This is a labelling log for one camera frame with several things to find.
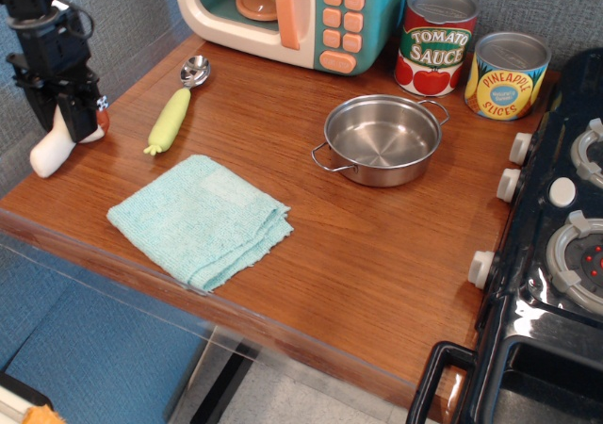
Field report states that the white brown plush mushroom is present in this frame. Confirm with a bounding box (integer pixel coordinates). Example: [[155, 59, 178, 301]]
[[29, 106, 110, 178]]

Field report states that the toy teal microwave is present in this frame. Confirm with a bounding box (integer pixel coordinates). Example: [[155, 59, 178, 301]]
[[177, 0, 405, 76]]

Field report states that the tomato sauce can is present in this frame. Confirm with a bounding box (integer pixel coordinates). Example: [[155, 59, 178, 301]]
[[395, 0, 479, 97]]

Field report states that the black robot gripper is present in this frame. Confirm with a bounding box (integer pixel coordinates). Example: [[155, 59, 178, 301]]
[[7, 16, 108, 143]]

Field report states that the small steel pot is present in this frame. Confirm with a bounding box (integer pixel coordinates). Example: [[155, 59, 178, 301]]
[[311, 94, 450, 188]]

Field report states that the orange fuzzy object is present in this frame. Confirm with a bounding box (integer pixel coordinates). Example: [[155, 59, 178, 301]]
[[21, 405, 66, 424]]

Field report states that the light blue folded rag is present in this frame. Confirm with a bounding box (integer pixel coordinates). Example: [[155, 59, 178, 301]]
[[107, 155, 293, 292]]

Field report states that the black toy stove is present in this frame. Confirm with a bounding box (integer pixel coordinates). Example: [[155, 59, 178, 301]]
[[407, 48, 602, 423]]

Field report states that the pineapple slices can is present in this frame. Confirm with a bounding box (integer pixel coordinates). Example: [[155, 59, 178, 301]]
[[464, 31, 551, 122]]

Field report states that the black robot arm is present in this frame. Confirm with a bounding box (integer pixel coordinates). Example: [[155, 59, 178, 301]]
[[1, 0, 107, 142]]

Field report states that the green handled metal spoon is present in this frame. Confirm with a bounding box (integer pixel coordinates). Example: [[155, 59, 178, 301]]
[[143, 55, 211, 155]]

